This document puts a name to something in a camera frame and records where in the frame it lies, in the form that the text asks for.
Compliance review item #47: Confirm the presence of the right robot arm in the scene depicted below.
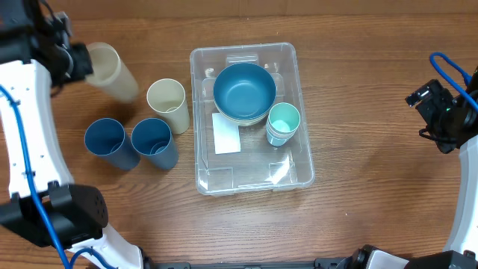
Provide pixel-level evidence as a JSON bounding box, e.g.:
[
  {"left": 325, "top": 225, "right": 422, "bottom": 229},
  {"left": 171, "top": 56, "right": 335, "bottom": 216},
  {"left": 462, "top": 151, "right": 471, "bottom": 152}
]
[{"left": 406, "top": 79, "right": 477, "bottom": 253}]

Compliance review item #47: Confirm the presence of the mint green small cup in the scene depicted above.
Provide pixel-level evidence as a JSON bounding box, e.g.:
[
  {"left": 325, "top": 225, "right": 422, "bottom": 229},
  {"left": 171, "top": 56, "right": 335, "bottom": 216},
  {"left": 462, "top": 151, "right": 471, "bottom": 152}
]
[{"left": 267, "top": 102, "right": 301, "bottom": 139}]

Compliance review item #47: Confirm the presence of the cream bowl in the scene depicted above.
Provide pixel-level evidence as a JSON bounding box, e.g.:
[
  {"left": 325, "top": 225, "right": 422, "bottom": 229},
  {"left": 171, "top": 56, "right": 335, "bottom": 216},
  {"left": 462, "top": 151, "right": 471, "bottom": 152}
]
[{"left": 214, "top": 101, "right": 273, "bottom": 126}]

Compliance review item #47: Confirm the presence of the dark blue tall cup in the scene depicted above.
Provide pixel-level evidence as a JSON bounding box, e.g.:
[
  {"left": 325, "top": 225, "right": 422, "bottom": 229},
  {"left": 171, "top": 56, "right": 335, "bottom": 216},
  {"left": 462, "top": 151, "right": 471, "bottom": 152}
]
[
  {"left": 84, "top": 118, "right": 140, "bottom": 170},
  {"left": 131, "top": 118, "right": 179, "bottom": 170}
]

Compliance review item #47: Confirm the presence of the clear plastic storage container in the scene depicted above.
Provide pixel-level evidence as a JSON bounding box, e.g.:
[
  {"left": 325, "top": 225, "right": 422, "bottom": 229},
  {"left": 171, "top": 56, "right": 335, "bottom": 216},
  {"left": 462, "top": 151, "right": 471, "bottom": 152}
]
[{"left": 190, "top": 43, "right": 315, "bottom": 196}]

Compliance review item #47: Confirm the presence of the dark blue bowl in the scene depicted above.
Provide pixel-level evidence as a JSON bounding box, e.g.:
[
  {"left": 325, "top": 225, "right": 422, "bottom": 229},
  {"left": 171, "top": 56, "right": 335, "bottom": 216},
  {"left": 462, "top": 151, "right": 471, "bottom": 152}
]
[{"left": 213, "top": 63, "right": 276, "bottom": 104}]

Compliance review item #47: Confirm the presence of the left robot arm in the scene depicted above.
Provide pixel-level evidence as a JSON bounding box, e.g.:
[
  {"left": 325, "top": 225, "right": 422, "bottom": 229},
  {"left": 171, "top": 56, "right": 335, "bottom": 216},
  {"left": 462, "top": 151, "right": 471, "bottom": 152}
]
[{"left": 1, "top": 1, "right": 153, "bottom": 268}]

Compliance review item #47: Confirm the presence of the light blue small cup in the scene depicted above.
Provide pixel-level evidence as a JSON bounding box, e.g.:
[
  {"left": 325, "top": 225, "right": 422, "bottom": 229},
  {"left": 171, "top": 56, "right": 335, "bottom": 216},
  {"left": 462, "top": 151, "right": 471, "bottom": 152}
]
[{"left": 267, "top": 130, "right": 290, "bottom": 146}]

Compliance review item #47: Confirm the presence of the cream tall cup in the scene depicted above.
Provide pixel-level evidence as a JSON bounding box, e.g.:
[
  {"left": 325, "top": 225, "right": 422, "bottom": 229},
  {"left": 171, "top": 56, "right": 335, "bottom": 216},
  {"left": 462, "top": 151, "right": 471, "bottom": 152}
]
[
  {"left": 86, "top": 42, "right": 139, "bottom": 103},
  {"left": 146, "top": 78, "right": 190, "bottom": 134}
]

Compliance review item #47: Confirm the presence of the white label in container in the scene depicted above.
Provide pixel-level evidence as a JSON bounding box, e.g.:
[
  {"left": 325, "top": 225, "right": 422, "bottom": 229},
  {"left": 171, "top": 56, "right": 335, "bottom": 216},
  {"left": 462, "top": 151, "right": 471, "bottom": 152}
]
[{"left": 212, "top": 113, "right": 240, "bottom": 155}]

